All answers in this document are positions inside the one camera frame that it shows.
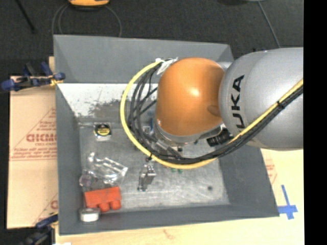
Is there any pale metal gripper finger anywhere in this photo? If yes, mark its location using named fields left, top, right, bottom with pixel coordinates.
left=146, top=163, right=157, bottom=191
left=137, top=164, right=150, bottom=192

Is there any clear plastic packet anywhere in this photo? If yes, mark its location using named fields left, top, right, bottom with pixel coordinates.
left=79, top=151, right=129, bottom=189

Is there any brown cardboard board red print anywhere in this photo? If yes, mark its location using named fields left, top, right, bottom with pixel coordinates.
left=6, top=56, right=60, bottom=230

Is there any black and yellow tape measure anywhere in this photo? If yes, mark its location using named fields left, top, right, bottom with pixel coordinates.
left=93, top=121, right=112, bottom=141

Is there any grey metal bin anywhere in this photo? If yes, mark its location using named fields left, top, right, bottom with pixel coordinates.
left=53, top=34, right=280, bottom=236

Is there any black cylinder on white bracket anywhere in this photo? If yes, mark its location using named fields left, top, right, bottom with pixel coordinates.
left=205, top=128, right=234, bottom=148

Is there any red toy brick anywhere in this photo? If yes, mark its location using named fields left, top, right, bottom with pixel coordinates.
left=83, top=186, right=122, bottom=213

